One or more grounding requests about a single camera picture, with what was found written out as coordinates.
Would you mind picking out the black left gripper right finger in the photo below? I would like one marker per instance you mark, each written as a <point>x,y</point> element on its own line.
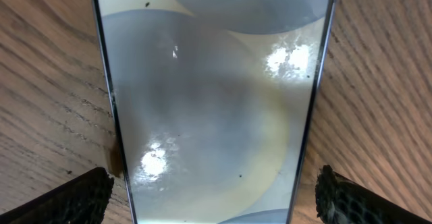
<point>342,201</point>

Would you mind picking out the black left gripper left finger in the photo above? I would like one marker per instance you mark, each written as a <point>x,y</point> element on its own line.
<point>79,201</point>

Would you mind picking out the smartphone with light screen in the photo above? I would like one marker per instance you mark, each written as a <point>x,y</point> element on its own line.
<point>212,101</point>

